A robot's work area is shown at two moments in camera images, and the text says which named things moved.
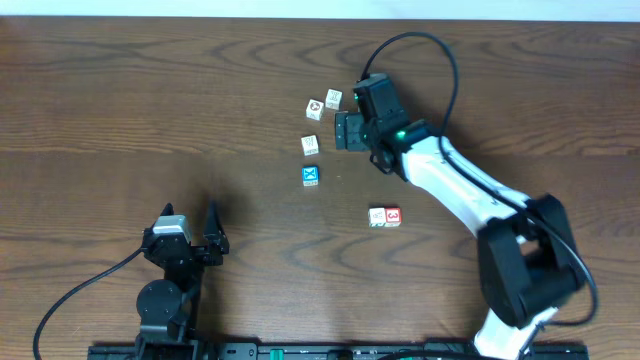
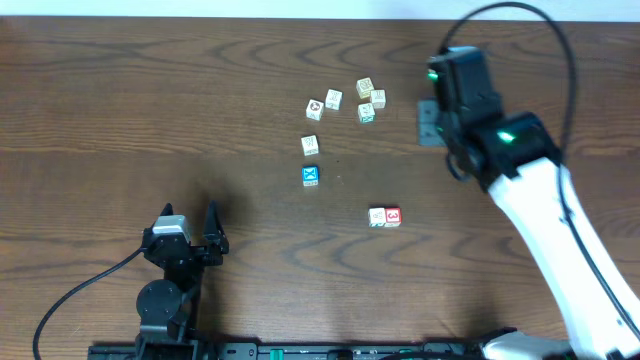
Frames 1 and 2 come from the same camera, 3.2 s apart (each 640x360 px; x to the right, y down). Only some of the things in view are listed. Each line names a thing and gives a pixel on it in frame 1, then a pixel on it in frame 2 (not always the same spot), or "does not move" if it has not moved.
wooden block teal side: (376, 217) does not move
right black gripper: (349, 125) → (438, 105)
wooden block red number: (393, 217) does not move
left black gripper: (195, 253) does not move
